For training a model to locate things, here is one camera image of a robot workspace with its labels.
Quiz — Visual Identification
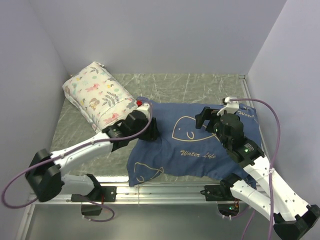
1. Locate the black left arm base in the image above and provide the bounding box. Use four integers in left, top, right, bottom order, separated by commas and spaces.
70, 186, 117, 223

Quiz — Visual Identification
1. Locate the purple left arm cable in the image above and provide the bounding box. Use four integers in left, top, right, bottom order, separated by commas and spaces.
1, 100, 154, 222

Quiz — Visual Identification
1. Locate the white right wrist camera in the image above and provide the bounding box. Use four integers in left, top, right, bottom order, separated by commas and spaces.
216, 97, 239, 116

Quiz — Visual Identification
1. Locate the aluminium front rail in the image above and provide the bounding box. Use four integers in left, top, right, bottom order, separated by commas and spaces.
27, 183, 266, 205

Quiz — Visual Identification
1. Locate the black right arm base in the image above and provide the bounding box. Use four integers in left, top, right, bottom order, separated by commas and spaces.
200, 185, 240, 218

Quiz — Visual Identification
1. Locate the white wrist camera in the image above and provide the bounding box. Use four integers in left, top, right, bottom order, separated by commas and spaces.
136, 100, 152, 119
216, 97, 239, 116

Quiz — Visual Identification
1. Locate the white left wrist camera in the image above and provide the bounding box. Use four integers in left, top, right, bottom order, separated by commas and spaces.
136, 100, 152, 119

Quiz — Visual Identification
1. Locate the blue fish print pillowcase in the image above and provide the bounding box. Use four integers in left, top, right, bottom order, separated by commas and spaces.
127, 101, 256, 188

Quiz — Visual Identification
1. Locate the white floral print pillow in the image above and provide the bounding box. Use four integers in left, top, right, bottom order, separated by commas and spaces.
62, 61, 138, 133

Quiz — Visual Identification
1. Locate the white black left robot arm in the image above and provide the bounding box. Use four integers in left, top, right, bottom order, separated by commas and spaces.
25, 104, 160, 202

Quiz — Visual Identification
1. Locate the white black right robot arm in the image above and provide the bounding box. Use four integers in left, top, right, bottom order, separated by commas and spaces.
195, 106, 320, 240

